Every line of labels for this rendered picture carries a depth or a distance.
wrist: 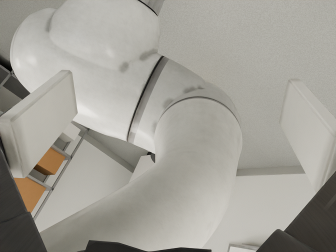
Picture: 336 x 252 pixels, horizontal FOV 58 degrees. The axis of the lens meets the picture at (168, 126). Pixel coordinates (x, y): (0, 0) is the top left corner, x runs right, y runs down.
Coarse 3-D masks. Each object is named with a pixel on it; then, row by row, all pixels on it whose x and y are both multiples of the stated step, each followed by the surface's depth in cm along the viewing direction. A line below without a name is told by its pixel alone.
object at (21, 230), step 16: (0, 160) 10; (0, 176) 10; (0, 192) 9; (16, 192) 9; (0, 208) 8; (16, 208) 8; (0, 224) 7; (16, 224) 7; (32, 224) 7; (0, 240) 7; (16, 240) 7; (32, 240) 7
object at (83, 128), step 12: (0, 72) 378; (12, 72) 375; (0, 84) 363; (12, 84) 395; (24, 96) 412; (72, 120) 420; (84, 132) 426; (72, 156) 408; (36, 180) 373; (48, 192) 381; (36, 216) 366
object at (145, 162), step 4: (148, 152) 449; (144, 156) 440; (148, 156) 432; (140, 160) 441; (144, 160) 433; (148, 160) 425; (140, 164) 434; (144, 164) 426; (148, 164) 419; (152, 164) 411; (136, 168) 435; (140, 168) 427; (144, 168) 420; (148, 168) 412; (136, 172) 428; (140, 172) 421; (132, 176) 429; (136, 176) 422
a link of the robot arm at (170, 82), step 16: (160, 64) 38; (176, 64) 40; (160, 80) 37; (176, 80) 37; (192, 80) 38; (144, 96) 37; (160, 96) 36; (176, 96) 36; (192, 96) 34; (208, 96) 34; (224, 96) 37; (144, 112) 37; (160, 112) 36; (144, 128) 38; (144, 144) 39
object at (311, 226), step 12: (324, 192) 9; (312, 204) 9; (324, 204) 9; (300, 216) 8; (312, 216) 8; (324, 216) 8; (288, 228) 8; (300, 228) 8; (312, 228) 8; (324, 228) 8; (276, 240) 7; (288, 240) 7; (300, 240) 8; (312, 240) 8; (324, 240) 8
